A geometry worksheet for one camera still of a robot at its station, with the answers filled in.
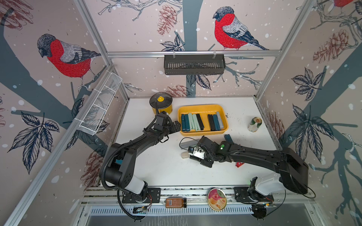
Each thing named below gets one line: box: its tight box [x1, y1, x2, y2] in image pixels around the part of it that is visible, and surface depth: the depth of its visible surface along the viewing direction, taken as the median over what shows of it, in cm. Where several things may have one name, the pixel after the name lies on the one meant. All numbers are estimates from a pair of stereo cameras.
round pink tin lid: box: [207, 187, 227, 212], surface depth 71 cm
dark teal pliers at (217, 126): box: [212, 114, 221, 131], surface depth 103 cm
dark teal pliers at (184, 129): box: [181, 113, 187, 132], surface depth 102 cm
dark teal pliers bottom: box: [184, 113, 190, 132], surface depth 103 cm
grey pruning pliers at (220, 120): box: [216, 111, 224, 130], surface depth 105 cm
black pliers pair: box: [196, 113, 205, 131], surface depth 103 cm
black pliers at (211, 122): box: [207, 113, 216, 131], surface depth 105 cm
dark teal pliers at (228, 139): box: [223, 133, 234, 145], surface depth 97 cm
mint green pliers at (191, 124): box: [187, 113, 196, 131], surface depth 105 cm
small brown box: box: [165, 197, 185, 209], surface depth 70 cm
